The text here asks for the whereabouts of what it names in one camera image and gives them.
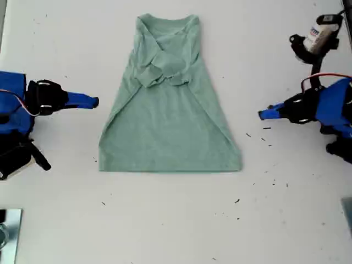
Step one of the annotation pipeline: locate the green t-shirt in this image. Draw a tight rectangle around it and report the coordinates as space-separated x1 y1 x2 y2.
98 13 243 173

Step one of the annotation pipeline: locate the red white black servo wire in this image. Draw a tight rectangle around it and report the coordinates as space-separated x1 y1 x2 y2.
300 72 352 94
0 89 45 117

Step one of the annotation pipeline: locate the black camera stalk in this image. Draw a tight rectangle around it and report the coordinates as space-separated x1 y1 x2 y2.
16 129 52 172
289 33 339 89

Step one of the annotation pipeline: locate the silver black camera box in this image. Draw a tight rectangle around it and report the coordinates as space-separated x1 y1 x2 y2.
302 13 344 53

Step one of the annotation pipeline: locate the black camera cable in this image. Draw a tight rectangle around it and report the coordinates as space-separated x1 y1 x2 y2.
337 0 352 18

